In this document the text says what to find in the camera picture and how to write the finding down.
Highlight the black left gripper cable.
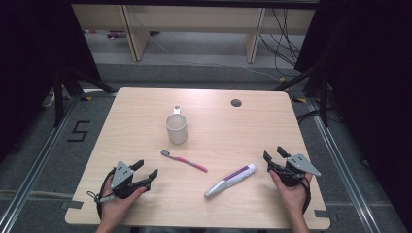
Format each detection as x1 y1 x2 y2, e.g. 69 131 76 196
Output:
86 167 117 221

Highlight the person's right hand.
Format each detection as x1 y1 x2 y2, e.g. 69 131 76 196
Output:
268 170 314 215

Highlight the white and purple toothpaste tube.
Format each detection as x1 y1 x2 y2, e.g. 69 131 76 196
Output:
203 163 258 198

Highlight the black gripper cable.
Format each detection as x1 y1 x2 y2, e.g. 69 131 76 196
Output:
86 167 117 221
299 176 313 216

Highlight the light wooden desk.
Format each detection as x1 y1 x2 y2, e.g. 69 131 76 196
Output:
71 3 317 64

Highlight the pink and grey toothbrush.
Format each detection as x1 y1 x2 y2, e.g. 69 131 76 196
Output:
160 149 209 174

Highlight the person's left hand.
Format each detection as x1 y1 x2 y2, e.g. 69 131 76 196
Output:
101 175 148 226

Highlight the white cup with handle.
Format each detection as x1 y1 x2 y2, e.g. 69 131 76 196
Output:
164 104 189 146

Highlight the aluminium floor rail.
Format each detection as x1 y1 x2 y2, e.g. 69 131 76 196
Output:
0 93 83 233
306 97 381 233

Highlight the black metal stand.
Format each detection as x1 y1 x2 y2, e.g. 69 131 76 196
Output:
52 63 117 128
274 61 330 128

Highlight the bundle of black cables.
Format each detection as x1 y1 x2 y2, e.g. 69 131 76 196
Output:
257 8 306 78

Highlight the black curtain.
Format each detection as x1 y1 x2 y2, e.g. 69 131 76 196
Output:
0 0 102 164
293 0 412 226

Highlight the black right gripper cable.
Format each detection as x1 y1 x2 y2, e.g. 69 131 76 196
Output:
299 176 313 216

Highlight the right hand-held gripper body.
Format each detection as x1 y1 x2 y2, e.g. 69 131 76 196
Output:
266 152 323 188

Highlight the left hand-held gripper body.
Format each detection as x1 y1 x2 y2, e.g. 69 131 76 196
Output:
111 160 141 199

